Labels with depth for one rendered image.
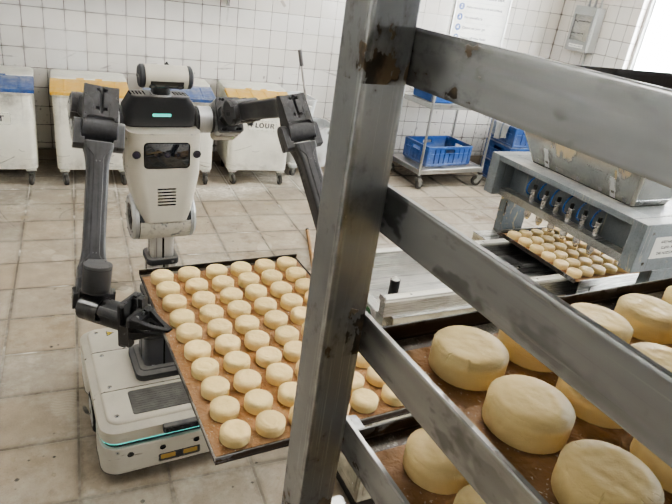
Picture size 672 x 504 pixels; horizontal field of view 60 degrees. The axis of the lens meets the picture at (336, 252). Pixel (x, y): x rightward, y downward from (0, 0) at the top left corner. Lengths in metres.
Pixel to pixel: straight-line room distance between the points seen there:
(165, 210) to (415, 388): 1.74
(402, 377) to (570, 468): 0.10
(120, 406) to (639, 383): 2.10
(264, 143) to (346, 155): 4.69
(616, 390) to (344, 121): 0.19
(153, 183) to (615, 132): 1.83
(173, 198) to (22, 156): 2.95
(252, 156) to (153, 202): 3.08
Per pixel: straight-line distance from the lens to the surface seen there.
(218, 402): 1.05
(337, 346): 0.39
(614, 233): 2.12
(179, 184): 2.02
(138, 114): 2.01
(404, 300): 1.73
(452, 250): 0.31
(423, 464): 0.43
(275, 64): 5.60
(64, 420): 2.64
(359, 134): 0.33
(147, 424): 2.21
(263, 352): 1.16
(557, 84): 0.26
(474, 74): 0.30
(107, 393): 2.32
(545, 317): 0.27
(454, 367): 0.38
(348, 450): 0.45
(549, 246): 2.30
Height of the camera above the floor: 1.72
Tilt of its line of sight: 25 degrees down
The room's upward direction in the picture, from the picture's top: 8 degrees clockwise
